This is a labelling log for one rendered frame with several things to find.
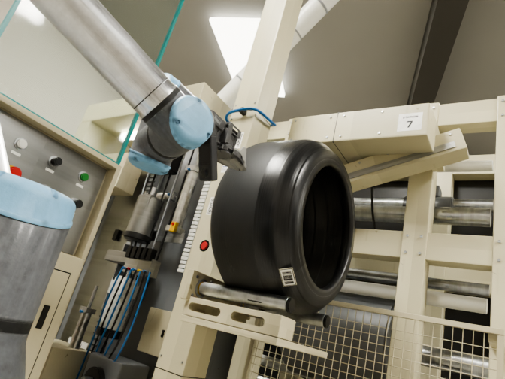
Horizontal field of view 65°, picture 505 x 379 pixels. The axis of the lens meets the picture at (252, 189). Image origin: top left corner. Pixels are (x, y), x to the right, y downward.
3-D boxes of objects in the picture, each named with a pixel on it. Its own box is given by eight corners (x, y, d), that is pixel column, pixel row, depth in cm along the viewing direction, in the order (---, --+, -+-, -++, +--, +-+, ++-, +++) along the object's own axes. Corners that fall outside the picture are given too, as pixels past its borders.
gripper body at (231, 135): (243, 133, 108) (218, 107, 99) (236, 161, 105) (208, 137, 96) (222, 135, 113) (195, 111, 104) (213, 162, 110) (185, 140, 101)
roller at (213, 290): (204, 293, 136) (195, 296, 132) (204, 280, 136) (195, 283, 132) (295, 310, 116) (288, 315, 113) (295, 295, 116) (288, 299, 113)
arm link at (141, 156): (137, 152, 77) (156, 98, 82) (118, 165, 86) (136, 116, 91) (179, 171, 82) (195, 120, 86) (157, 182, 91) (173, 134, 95)
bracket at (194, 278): (179, 298, 130) (188, 268, 133) (244, 319, 159) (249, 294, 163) (186, 299, 128) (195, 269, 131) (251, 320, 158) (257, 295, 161)
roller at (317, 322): (240, 311, 153) (241, 299, 154) (247, 310, 157) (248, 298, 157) (325, 329, 133) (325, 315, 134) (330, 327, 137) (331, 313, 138)
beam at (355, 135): (285, 144, 183) (291, 116, 188) (307, 169, 202) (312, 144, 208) (427, 134, 149) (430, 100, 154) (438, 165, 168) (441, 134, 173)
